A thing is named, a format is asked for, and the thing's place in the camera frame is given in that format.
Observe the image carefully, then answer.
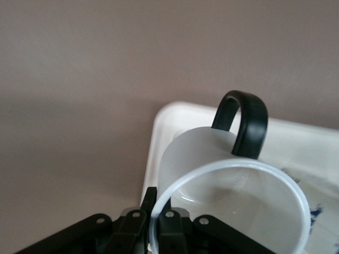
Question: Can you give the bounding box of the white cup black handle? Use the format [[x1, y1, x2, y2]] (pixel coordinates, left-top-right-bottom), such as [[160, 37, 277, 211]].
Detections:
[[144, 90, 310, 254]]

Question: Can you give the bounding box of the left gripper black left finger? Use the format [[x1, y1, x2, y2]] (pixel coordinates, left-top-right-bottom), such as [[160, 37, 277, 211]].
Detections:
[[15, 186, 157, 254]]

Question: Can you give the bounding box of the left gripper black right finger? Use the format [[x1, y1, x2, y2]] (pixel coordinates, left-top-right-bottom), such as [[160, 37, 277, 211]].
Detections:
[[158, 210, 269, 254]]

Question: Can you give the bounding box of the cream tray with bear print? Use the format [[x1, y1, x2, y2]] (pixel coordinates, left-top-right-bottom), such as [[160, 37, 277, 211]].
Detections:
[[142, 101, 339, 254]]

